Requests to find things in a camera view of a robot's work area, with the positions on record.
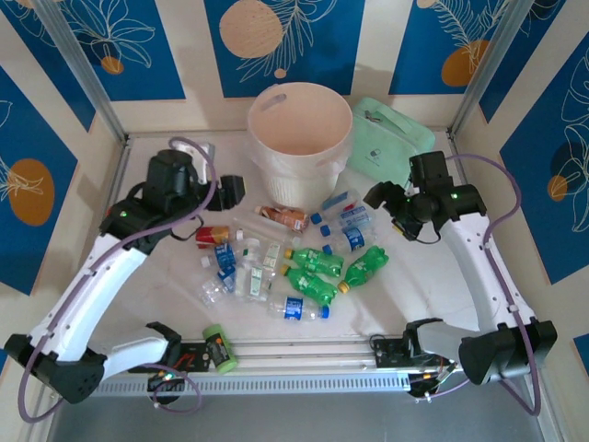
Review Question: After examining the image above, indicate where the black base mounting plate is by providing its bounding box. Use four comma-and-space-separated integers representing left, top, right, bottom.
370, 334, 413, 369
177, 340, 217, 373

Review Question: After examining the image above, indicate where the mint green zip pouch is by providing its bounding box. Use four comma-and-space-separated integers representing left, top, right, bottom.
345, 96, 437, 191

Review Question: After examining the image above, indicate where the red and gold label bottle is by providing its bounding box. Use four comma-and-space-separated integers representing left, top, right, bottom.
195, 224, 246, 250

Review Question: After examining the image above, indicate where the thin black cable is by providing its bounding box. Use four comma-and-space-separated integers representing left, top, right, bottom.
402, 227, 438, 246
167, 215, 204, 242

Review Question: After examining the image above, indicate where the small black controller board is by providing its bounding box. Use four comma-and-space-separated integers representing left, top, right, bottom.
146, 370, 186, 393
408, 363, 459, 401

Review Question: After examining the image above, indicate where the aluminium corner post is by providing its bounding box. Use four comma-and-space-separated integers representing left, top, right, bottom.
32, 0, 129, 143
450, 0, 538, 139

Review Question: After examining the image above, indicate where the green cylindrical canister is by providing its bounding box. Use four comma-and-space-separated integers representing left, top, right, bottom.
202, 323, 239, 376

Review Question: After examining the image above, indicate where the white-capped blue-label bottle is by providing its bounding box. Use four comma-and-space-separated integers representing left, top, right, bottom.
199, 268, 239, 308
199, 242, 244, 270

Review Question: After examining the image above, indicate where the cream plastic bin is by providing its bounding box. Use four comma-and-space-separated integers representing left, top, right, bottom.
246, 81, 354, 208

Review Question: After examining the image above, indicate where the green plastic soda bottle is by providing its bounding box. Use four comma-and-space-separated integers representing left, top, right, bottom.
279, 263, 341, 308
337, 245, 389, 295
283, 247, 346, 278

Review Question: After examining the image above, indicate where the white table cover sheet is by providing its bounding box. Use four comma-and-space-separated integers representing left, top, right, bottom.
94, 133, 521, 342

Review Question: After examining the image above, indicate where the clear bottle light-blue label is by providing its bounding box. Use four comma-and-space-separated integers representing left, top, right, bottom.
320, 189, 364, 214

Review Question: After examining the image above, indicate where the clear unlabelled plastic bottle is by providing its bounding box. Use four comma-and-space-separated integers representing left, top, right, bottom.
233, 215, 298, 247

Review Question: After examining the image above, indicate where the blue-capped bottle white-blue label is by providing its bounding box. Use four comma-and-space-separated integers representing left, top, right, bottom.
319, 216, 376, 238
310, 204, 373, 226

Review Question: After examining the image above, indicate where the purple cable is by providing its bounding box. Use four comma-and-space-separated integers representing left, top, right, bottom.
411, 154, 543, 418
18, 136, 220, 424

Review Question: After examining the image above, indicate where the brown label drink bottle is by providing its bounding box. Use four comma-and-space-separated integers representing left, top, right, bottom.
254, 205, 310, 232

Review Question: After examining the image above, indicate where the long aluminium frame rail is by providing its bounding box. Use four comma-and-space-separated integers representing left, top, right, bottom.
98, 338, 466, 383

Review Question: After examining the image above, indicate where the grey slotted cable duct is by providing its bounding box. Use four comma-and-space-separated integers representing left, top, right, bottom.
94, 373, 410, 398

